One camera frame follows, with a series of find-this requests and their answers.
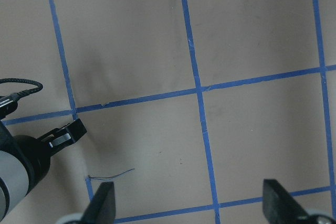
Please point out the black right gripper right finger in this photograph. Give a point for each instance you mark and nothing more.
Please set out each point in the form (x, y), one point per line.
(279, 206)

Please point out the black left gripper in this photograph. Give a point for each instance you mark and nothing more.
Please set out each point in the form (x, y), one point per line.
(39, 150)

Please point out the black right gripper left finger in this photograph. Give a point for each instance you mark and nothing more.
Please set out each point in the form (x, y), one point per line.
(102, 208)

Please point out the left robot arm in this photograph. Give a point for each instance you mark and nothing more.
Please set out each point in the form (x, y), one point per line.
(25, 160)

